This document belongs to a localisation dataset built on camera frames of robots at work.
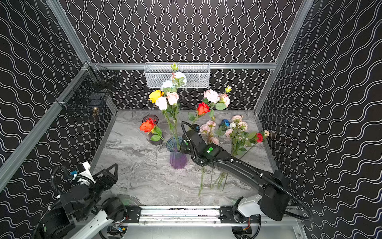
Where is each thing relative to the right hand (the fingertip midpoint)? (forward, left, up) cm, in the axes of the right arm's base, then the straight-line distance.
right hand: (182, 143), depth 78 cm
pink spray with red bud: (+12, -38, -16) cm, 43 cm away
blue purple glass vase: (+2, +4, -22) cm, 22 cm away
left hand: (-16, +28, +6) cm, 33 cm away
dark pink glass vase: (+18, +17, +1) cm, 25 cm away
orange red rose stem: (0, +14, +13) cm, 19 cm away
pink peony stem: (-12, -11, -21) cm, 27 cm away
